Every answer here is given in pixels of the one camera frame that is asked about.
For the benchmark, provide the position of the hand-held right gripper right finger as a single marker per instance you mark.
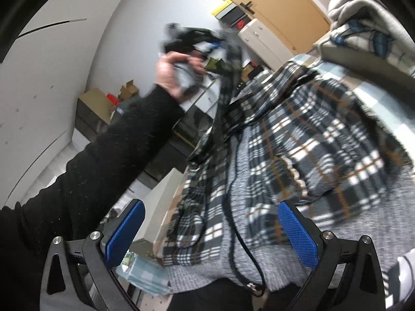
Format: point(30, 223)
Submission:
point(298, 233)

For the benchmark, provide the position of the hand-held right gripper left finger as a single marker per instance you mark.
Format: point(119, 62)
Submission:
point(124, 233)

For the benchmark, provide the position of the black white plaid jacket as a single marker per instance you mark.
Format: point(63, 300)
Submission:
point(308, 136)

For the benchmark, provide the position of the person's left forearm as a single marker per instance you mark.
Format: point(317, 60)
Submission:
point(97, 155)

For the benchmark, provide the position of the person's left hand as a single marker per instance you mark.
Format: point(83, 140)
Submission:
point(167, 74)

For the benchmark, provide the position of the yellow shoe box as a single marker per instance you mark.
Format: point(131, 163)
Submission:
point(221, 7)

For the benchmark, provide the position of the black grey shoe box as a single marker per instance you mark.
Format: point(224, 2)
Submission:
point(234, 13)

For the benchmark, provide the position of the red black shoe box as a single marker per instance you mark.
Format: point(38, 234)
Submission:
point(240, 23)

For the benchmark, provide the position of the white drawer desk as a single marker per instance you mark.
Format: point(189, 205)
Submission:
point(207, 98)

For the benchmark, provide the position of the white suitcase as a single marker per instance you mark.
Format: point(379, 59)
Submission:
point(259, 40)

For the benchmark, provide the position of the open cardboard box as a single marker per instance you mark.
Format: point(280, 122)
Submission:
point(129, 90)

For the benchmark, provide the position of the light wooden door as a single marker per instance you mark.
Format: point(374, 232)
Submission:
point(285, 13)

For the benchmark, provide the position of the slim red box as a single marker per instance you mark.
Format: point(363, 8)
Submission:
point(111, 98)

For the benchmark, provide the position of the tall cardboard box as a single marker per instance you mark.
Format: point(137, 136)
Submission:
point(95, 98)

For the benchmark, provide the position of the white black striped object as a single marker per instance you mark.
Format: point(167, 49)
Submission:
point(405, 275)

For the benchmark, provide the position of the black glass cabinet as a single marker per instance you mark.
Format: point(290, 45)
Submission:
point(92, 118)

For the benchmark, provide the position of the checkered tablecloth table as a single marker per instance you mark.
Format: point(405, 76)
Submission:
point(373, 103)

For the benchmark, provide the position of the light grey sweatshirt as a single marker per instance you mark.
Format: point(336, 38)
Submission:
point(353, 0)

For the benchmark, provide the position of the white blue checked garment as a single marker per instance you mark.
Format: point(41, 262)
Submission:
point(366, 39)

